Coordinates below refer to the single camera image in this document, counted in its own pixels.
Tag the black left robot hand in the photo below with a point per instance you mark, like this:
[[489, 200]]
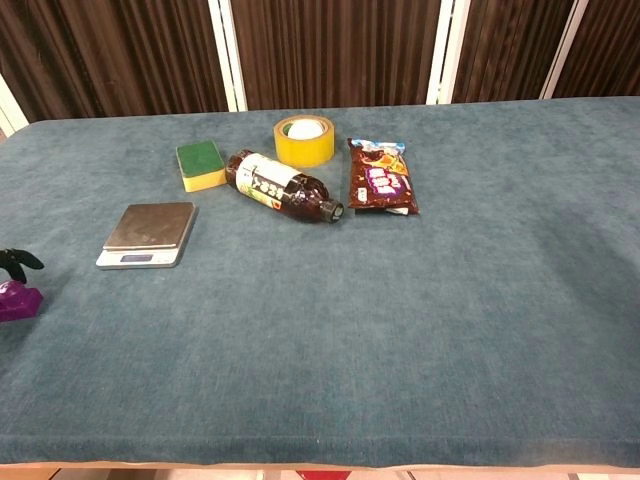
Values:
[[20, 260]]

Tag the magenta plastic block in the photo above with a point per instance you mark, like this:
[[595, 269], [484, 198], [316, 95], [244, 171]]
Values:
[[17, 301]]

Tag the silver digital kitchen scale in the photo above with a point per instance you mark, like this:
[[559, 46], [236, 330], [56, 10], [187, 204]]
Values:
[[147, 232]]

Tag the green and yellow sponge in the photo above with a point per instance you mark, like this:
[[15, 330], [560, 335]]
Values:
[[200, 165]]

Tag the brown plastic drink bottle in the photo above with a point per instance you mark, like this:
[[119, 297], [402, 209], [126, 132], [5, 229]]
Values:
[[280, 185]]

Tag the blue-green velvet table cloth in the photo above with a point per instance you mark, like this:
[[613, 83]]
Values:
[[320, 300]]

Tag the yellow packing tape roll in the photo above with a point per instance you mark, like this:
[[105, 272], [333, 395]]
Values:
[[304, 147]]

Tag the brown snack packet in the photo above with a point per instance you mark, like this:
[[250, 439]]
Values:
[[382, 177]]

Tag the brown pleated curtain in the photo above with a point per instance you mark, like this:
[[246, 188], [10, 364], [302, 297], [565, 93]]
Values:
[[330, 50]]

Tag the white vertical frame post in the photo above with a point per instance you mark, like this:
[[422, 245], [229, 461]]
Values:
[[447, 50], [562, 50], [227, 55], [10, 110]]

